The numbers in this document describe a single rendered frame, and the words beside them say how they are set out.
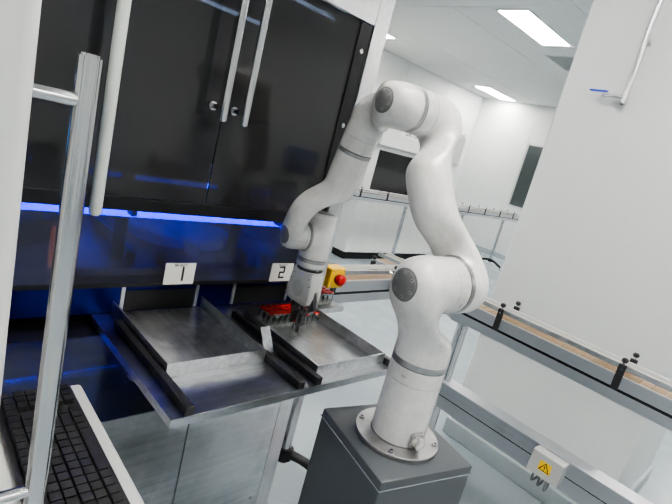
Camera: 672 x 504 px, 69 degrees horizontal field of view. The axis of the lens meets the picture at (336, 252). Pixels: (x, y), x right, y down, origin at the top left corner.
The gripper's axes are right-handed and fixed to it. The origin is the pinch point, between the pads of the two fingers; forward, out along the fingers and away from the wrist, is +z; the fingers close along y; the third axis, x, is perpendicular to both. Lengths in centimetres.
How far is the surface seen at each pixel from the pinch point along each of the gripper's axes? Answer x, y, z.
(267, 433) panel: 14, -16, 54
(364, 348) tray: 15.9, 14.3, 4.9
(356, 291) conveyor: 53, -26, 5
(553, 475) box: 90, 56, 45
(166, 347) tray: -38.0, -1.8, 5.8
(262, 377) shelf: -22.5, 17.1, 6.0
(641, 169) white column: 154, 28, -72
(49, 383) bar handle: -74, 39, -15
